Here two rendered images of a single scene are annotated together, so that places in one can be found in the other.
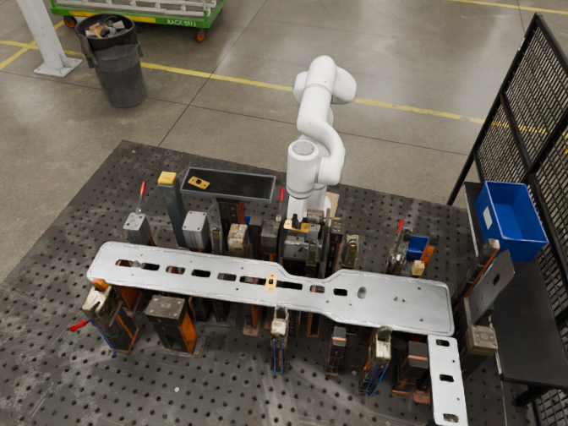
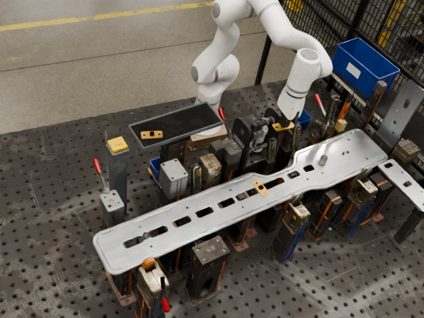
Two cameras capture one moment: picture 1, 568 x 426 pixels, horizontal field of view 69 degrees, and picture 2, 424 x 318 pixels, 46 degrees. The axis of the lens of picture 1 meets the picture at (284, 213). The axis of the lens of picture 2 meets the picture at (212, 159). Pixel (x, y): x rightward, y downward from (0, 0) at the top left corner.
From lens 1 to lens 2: 1.20 m
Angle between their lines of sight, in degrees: 31
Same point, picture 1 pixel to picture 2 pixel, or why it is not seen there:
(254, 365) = (267, 267)
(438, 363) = (396, 178)
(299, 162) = (314, 65)
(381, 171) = (171, 79)
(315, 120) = (294, 31)
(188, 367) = (223, 302)
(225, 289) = (235, 212)
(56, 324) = not seen: outside the picture
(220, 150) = not seen: outside the picture
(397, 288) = (337, 146)
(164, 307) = (211, 250)
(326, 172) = (326, 67)
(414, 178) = not seen: hidden behind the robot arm
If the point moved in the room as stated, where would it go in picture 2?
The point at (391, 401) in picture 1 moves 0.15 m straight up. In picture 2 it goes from (365, 231) to (376, 213)
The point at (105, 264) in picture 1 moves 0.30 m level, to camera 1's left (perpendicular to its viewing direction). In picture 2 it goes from (117, 253) to (38, 298)
